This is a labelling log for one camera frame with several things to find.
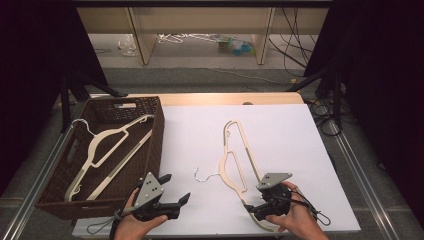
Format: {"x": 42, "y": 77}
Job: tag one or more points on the white table sheet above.
{"x": 293, "y": 133}

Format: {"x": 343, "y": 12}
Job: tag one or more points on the white hangers on floor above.
{"x": 171, "y": 38}

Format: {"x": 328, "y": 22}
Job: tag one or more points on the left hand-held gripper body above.
{"x": 148, "y": 193}

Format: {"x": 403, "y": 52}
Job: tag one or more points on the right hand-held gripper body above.
{"x": 273, "y": 180}

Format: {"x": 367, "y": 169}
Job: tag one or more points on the beige wooden shelf unit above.
{"x": 200, "y": 20}

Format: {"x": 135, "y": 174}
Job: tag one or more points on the clear plastic bag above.
{"x": 128, "y": 46}

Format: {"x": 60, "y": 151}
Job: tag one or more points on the person's right hand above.
{"x": 300, "y": 223}

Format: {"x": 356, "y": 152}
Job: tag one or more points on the colourful plastic clutter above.
{"x": 236, "y": 46}

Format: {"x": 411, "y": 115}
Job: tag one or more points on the black tripod stand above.
{"x": 337, "y": 96}
{"x": 65, "y": 100}

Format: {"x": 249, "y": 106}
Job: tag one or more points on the cream wooden clothes hanger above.
{"x": 95, "y": 138}
{"x": 222, "y": 168}

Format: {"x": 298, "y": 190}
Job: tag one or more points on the person's left hand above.
{"x": 128, "y": 230}

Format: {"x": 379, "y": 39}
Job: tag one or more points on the brown wicker basket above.
{"x": 140, "y": 166}

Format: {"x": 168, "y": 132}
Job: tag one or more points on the metal floor rail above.
{"x": 36, "y": 186}
{"x": 360, "y": 173}

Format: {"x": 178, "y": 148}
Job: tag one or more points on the dark curtain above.
{"x": 383, "y": 83}
{"x": 30, "y": 66}

